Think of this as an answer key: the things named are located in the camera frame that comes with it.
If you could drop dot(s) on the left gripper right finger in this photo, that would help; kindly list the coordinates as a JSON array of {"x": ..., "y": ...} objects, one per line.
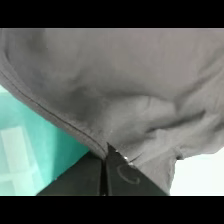
[{"x": 130, "y": 181}]

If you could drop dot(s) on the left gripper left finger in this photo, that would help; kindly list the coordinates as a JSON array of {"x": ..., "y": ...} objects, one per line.
[{"x": 80, "y": 180}]

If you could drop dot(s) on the dark grey shirt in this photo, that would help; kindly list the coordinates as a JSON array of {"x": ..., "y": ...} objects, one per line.
[{"x": 120, "y": 83}]

